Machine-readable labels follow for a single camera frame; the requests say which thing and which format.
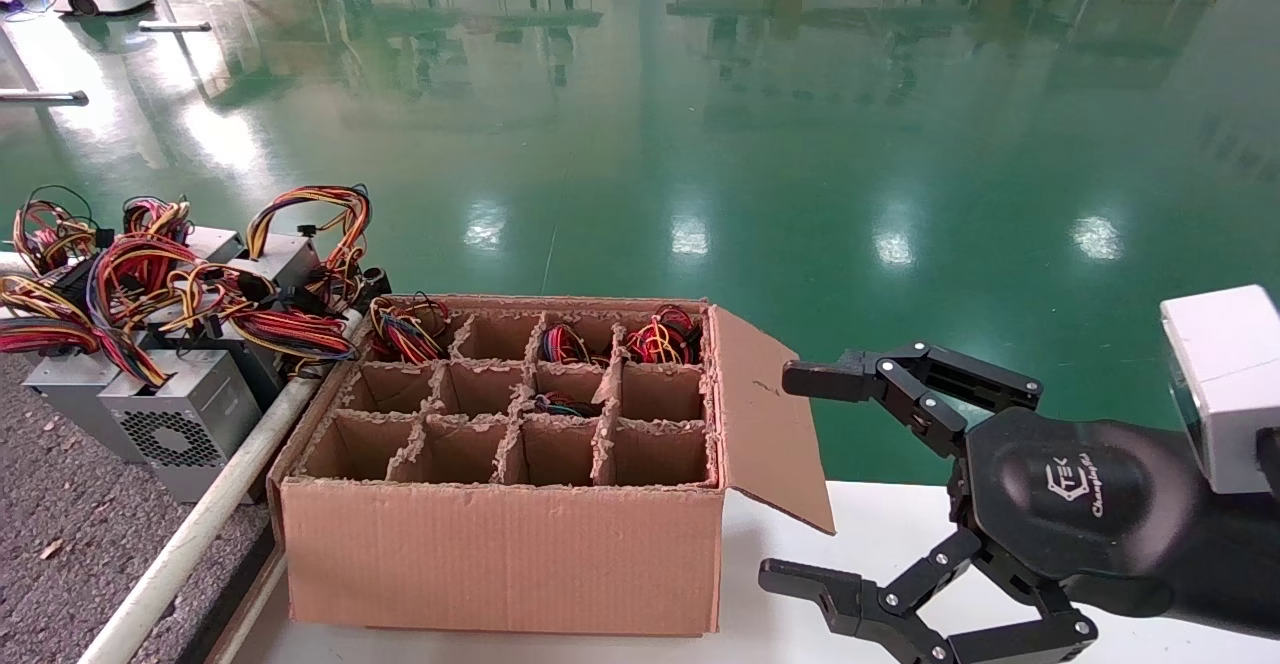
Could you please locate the grey metal pipe rail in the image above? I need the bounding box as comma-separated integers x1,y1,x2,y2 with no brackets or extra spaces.
78,309,366,664

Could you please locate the red black cable bundle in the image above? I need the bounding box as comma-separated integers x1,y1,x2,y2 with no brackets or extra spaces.
225,306,358,360

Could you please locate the cardboard divider grid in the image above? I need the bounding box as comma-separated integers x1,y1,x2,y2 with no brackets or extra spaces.
300,309,716,488

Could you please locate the brown cardboard box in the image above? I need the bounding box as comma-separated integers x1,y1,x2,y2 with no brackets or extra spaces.
266,294,836,638

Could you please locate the orange yellow looped cable bundle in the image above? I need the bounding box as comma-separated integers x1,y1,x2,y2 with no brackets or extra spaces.
245,186,373,310

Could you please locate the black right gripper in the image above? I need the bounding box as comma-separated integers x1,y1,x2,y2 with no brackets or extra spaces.
758,344,1280,664

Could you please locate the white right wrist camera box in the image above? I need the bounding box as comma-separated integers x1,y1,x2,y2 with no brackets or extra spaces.
1160,286,1280,497

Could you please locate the red yellow purple cable bundle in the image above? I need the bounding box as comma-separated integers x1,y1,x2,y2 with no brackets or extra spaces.
0,274,169,388

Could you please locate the silver power supply unit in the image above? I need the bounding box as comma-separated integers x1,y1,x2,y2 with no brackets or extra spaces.
185,227,246,265
225,234,323,291

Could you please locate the power supply with coloured cables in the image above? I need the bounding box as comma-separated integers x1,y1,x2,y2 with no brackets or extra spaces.
533,394,601,421
538,324,606,367
626,306,703,366
368,294,451,365

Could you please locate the plain grey power supply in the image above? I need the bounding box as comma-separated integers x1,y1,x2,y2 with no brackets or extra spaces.
22,349,143,465

